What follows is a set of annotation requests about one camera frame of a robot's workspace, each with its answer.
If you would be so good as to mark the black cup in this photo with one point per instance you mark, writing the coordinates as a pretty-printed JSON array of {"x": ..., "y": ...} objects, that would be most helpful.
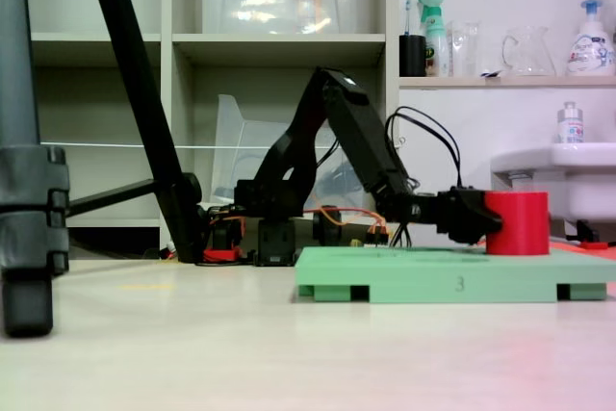
[{"x": 412, "y": 56}]

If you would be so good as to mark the black tripod brace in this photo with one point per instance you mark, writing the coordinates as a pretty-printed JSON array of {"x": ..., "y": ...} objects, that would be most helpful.
[{"x": 110, "y": 197}]

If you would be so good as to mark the beige shelf unit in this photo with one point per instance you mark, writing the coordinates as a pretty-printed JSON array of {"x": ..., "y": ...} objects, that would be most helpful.
[{"x": 279, "y": 45}]

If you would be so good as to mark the clear glass pitcher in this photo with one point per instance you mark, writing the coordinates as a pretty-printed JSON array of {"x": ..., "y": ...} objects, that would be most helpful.
[{"x": 527, "y": 55}]

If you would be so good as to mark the black tripod leg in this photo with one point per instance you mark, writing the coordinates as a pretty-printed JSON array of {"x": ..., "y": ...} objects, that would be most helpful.
[
  {"x": 139, "y": 93},
  {"x": 21, "y": 93}
]

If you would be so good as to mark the green spray bottle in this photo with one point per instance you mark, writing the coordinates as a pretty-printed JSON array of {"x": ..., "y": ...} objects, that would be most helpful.
[{"x": 434, "y": 40}]

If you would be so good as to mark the white sink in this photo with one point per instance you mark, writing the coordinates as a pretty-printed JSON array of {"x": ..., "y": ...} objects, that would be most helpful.
[{"x": 572, "y": 175}]

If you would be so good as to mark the small red black clamp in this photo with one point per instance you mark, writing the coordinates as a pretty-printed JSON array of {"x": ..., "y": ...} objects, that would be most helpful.
[{"x": 594, "y": 245}]

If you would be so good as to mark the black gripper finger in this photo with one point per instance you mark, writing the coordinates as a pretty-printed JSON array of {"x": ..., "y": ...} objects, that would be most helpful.
[{"x": 483, "y": 218}]

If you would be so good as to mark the small blue white packet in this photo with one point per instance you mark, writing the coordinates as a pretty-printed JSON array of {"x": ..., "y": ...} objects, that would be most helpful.
[{"x": 491, "y": 73}]

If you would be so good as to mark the blue white toothbrush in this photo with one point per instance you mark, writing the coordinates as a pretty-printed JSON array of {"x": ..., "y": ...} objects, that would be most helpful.
[{"x": 408, "y": 16}]

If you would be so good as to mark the red cylinder block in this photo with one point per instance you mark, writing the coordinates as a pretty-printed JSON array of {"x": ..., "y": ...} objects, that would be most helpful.
[{"x": 522, "y": 223}]

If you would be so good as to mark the green shape sorter board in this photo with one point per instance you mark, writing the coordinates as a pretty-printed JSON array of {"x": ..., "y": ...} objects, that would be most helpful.
[{"x": 433, "y": 271}]

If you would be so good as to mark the clear sanitiser bottle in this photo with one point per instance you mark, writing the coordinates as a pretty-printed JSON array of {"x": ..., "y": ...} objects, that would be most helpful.
[{"x": 570, "y": 124}]

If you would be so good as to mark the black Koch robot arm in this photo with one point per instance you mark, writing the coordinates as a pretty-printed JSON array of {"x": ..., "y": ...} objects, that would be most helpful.
[{"x": 356, "y": 132}]

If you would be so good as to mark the white foam soap bottle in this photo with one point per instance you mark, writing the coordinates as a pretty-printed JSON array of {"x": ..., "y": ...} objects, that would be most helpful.
[{"x": 589, "y": 45}]

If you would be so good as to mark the tilted clear plastic container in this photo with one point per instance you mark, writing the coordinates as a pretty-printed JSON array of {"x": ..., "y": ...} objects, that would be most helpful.
[{"x": 240, "y": 136}]

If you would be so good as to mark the clear measuring cup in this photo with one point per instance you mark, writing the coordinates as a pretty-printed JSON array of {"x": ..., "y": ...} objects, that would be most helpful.
[{"x": 464, "y": 50}]

